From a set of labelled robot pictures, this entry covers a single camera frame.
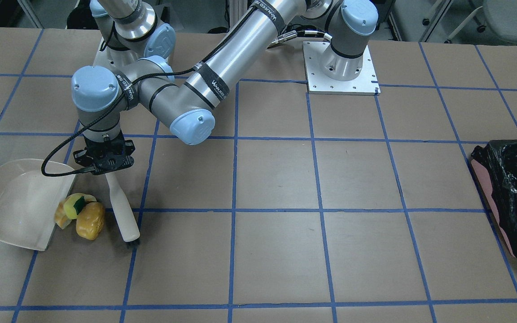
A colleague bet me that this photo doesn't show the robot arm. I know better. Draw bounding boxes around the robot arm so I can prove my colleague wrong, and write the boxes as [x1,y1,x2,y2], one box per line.
[90,0,176,68]
[71,0,380,175]

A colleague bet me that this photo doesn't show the beige plastic dustpan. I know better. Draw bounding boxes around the beige plastic dustpan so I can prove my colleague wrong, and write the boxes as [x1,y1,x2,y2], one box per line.
[0,159,75,251]

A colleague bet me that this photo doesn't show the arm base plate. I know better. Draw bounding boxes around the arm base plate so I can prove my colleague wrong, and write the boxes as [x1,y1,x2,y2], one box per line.
[303,41,381,96]

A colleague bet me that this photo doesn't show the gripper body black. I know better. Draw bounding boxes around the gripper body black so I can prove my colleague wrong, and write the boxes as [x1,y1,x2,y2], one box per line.
[73,133,135,175]

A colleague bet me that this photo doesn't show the croissant pastry piece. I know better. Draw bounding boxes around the croissant pastry piece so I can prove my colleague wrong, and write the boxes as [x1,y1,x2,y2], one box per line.
[54,201,72,230]

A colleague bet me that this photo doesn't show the beige hand brush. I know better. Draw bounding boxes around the beige hand brush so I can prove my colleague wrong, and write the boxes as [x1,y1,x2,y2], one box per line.
[105,172,141,249]

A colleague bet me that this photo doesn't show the yellow green sponge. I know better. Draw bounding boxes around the yellow green sponge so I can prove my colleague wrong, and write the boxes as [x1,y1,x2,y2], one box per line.
[63,193,97,219]

